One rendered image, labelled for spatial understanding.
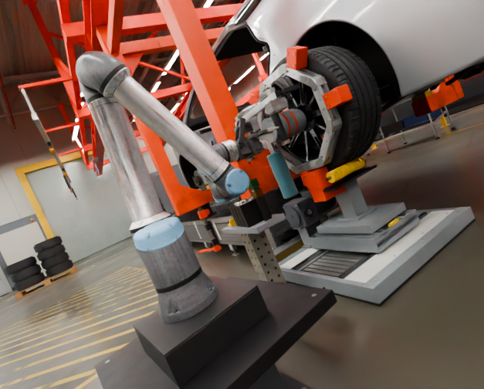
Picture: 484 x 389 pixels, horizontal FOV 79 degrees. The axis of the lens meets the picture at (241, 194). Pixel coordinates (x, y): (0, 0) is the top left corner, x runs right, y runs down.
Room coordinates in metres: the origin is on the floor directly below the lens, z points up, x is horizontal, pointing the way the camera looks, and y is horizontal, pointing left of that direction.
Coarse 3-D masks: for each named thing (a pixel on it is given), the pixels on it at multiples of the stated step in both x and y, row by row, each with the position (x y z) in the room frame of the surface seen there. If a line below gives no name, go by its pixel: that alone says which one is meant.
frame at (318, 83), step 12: (276, 72) 1.53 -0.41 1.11; (288, 72) 1.48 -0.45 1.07; (300, 72) 1.41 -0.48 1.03; (312, 72) 1.41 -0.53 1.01; (264, 84) 1.65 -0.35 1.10; (312, 84) 1.36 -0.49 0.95; (324, 84) 1.36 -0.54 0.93; (324, 108) 1.35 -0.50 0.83; (336, 108) 1.37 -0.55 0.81; (324, 120) 1.38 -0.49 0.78; (336, 120) 1.35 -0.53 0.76; (336, 132) 1.39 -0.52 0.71; (276, 144) 1.81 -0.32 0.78; (324, 144) 1.43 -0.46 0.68; (288, 156) 1.76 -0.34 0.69; (324, 156) 1.45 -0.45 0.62; (300, 168) 1.64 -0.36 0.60; (312, 168) 1.56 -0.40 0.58
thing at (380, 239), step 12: (396, 216) 1.56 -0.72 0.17; (408, 216) 1.52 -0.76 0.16; (384, 228) 1.51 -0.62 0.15; (396, 228) 1.46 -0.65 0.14; (408, 228) 1.50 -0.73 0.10; (312, 240) 1.81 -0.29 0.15; (324, 240) 1.71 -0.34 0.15; (336, 240) 1.62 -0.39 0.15; (348, 240) 1.54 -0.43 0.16; (360, 240) 1.46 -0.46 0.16; (372, 240) 1.40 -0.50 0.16; (384, 240) 1.42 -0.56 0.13
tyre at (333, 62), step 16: (320, 48) 1.52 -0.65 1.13; (336, 48) 1.51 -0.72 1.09; (320, 64) 1.39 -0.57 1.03; (336, 64) 1.37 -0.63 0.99; (352, 64) 1.41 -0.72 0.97; (336, 80) 1.35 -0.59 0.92; (352, 80) 1.36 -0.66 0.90; (368, 80) 1.40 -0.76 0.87; (352, 96) 1.34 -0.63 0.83; (368, 96) 1.39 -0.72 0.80; (352, 112) 1.34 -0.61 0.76; (368, 112) 1.39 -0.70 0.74; (352, 128) 1.37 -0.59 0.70; (368, 128) 1.43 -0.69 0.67; (352, 144) 1.42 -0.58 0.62; (368, 144) 1.53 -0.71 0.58; (336, 160) 1.51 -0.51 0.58; (352, 160) 1.58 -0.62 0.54
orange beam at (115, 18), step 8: (112, 0) 2.91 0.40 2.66; (120, 0) 2.88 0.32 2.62; (112, 8) 3.00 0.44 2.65; (120, 8) 2.99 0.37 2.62; (112, 16) 3.09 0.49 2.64; (120, 16) 3.10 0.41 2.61; (112, 24) 3.19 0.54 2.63; (120, 24) 3.21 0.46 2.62; (112, 32) 3.30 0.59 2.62; (120, 32) 3.35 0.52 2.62; (112, 40) 3.42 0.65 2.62; (112, 48) 3.56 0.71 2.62
